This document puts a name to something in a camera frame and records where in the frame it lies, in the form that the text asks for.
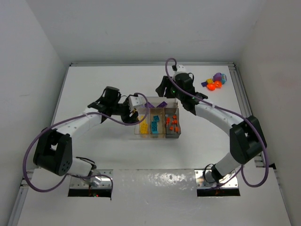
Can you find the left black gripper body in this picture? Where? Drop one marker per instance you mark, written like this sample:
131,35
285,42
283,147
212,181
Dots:
129,117

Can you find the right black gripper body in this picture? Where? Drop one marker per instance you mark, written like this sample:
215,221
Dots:
165,86

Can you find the dark purple lego brick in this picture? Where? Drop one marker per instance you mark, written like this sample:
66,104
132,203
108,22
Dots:
149,105

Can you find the teal lego block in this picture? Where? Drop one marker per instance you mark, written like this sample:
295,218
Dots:
156,118

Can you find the teal lego brick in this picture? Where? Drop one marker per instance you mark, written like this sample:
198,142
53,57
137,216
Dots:
154,129

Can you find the orange-yellow lego brick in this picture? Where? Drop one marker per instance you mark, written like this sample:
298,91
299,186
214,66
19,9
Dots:
144,128

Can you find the yellow lego brick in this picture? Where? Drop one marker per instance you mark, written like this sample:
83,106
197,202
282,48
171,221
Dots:
209,81

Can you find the orange funnel lego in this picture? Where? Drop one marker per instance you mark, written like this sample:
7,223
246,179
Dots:
211,86
218,84

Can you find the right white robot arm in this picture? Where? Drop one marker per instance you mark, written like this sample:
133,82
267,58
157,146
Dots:
245,134

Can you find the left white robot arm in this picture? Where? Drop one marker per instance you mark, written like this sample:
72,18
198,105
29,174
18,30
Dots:
54,148

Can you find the clear long container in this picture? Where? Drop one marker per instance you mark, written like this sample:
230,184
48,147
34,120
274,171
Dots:
155,101

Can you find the amber small container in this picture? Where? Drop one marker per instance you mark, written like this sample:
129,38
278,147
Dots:
161,123

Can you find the grey small container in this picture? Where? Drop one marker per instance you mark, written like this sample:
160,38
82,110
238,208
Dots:
170,112

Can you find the clear small container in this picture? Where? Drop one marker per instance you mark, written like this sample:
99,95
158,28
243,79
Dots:
137,128

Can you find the teal grey lego cylinder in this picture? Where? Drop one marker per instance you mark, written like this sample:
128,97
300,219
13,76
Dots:
223,78

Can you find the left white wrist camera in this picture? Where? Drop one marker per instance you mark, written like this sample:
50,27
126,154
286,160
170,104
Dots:
135,103

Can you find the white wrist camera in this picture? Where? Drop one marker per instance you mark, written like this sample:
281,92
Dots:
135,103
178,69

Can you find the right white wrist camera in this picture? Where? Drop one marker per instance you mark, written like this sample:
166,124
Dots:
178,69

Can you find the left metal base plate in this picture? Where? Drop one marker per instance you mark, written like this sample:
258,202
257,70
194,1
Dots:
98,179

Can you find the metal base plate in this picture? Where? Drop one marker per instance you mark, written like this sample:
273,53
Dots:
229,181
98,179

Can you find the right aluminium rail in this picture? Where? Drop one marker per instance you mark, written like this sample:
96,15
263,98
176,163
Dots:
240,91

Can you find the aluminium rail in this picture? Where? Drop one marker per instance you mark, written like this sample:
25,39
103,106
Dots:
240,91
18,203

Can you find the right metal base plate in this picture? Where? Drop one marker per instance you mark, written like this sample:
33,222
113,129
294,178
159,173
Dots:
229,181

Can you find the left aluminium rail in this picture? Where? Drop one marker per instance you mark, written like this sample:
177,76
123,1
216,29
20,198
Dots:
18,203

